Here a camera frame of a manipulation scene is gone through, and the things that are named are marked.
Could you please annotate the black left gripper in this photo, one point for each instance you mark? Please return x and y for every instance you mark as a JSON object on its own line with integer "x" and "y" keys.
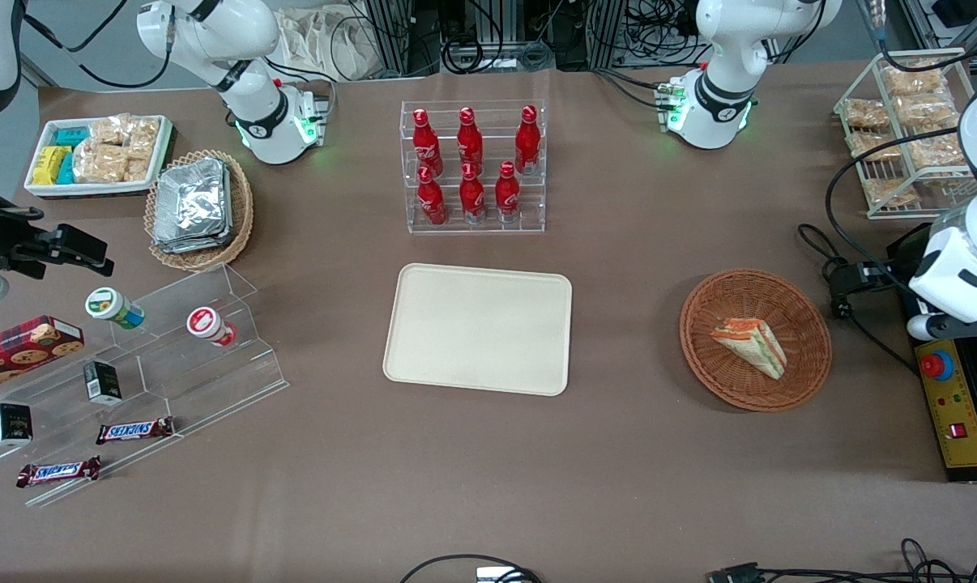
{"x": 884, "y": 274}

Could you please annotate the red cola bottle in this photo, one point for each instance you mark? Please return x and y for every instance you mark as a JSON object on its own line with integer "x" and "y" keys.
{"x": 432, "y": 201}
{"x": 472, "y": 198}
{"x": 470, "y": 144}
{"x": 526, "y": 144}
{"x": 506, "y": 196}
{"x": 426, "y": 146}

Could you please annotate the red cookie box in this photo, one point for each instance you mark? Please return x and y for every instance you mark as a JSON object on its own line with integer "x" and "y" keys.
{"x": 19, "y": 348}

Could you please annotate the white rectangular snack tray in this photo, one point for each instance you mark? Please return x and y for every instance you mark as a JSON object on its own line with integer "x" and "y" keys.
{"x": 91, "y": 189}

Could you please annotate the silver foil packet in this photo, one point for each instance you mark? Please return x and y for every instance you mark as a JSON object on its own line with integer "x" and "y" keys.
{"x": 189, "y": 240}
{"x": 193, "y": 198}

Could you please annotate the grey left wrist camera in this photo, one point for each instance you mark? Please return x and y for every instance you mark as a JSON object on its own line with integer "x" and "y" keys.
{"x": 919, "y": 327}

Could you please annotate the brown wicker basket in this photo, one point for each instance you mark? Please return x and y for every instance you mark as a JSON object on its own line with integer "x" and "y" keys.
{"x": 800, "y": 364}

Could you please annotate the clear acrylic bottle rack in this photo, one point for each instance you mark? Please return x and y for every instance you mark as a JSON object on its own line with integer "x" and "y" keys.
{"x": 537, "y": 206}

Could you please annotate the beige plastic tray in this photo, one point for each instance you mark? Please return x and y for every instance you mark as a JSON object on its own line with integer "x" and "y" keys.
{"x": 478, "y": 328}

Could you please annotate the brown snickers bar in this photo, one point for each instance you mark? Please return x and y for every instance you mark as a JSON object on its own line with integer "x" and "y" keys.
{"x": 57, "y": 471}
{"x": 134, "y": 430}

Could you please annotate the triangular sandwich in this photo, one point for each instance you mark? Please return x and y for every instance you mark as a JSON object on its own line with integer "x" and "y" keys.
{"x": 752, "y": 344}

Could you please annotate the clear rice cracker pack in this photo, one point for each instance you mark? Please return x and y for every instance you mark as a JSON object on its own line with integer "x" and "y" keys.
{"x": 109, "y": 129}
{"x": 137, "y": 168}
{"x": 98, "y": 163}
{"x": 143, "y": 134}

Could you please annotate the white plastic bags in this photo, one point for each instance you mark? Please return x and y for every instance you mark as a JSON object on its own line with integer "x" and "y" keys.
{"x": 326, "y": 44}

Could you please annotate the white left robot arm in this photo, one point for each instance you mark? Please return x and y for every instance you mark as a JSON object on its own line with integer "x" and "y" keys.
{"x": 719, "y": 101}

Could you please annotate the small white device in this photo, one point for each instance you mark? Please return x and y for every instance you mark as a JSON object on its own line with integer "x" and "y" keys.
{"x": 501, "y": 576}

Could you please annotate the small black box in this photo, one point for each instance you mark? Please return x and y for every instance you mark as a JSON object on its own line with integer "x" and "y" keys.
{"x": 102, "y": 382}
{"x": 10, "y": 424}

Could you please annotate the yellow snack packet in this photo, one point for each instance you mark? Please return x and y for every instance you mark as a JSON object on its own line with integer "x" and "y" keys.
{"x": 47, "y": 164}

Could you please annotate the clear acrylic tiered stand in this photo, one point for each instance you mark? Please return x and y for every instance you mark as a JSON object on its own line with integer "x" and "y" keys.
{"x": 172, "y": 380}

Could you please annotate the bagged fried snack pack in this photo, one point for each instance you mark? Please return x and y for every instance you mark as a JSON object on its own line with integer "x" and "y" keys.
{"x": 873, "y": 144}
{"x": 938, "y": 151}
{"x": 926, "y": 109}
{"x": 865, "y": 113}
{"x": 914, "y": 81}
{"x": 889, "y": 191}

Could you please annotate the red lid yogurt cup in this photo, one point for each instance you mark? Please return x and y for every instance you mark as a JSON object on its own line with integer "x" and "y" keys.
{"x": 211, "y": 326}

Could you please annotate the aluminium frame post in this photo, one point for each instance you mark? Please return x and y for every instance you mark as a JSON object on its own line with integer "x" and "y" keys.
{"x": 606, "y": 32}
{"x": 395, "y": 36}

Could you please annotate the teal snack packet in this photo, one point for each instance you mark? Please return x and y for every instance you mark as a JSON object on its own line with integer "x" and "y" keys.
{"x": 71, "y": 136}
{"x": 66, "y": 168}

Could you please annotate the light wicker basket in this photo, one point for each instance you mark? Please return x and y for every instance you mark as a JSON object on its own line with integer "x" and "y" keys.
{"x": 241, "y": 210}

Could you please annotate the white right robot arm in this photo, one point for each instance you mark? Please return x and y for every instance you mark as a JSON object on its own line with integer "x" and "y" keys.
{"x": 255, "y": 121}

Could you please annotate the green lid yogurt cup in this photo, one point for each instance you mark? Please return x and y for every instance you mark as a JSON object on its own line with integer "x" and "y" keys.
{"x": 114, "y": 308}

